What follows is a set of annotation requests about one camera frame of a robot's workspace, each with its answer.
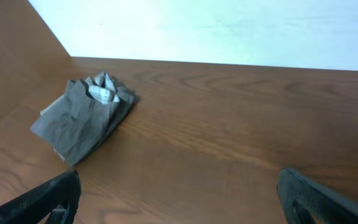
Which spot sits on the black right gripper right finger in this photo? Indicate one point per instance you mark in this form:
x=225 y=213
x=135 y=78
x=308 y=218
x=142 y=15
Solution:
x=303 y=199

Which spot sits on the khaki shorts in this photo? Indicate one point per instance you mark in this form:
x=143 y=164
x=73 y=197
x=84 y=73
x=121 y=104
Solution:
x=47 y=109

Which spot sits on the grey shorts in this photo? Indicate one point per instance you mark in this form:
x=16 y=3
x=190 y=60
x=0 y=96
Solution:
x=89 y=112

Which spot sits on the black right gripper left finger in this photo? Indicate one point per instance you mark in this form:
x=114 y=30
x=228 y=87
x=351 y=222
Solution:
x=56 y=200

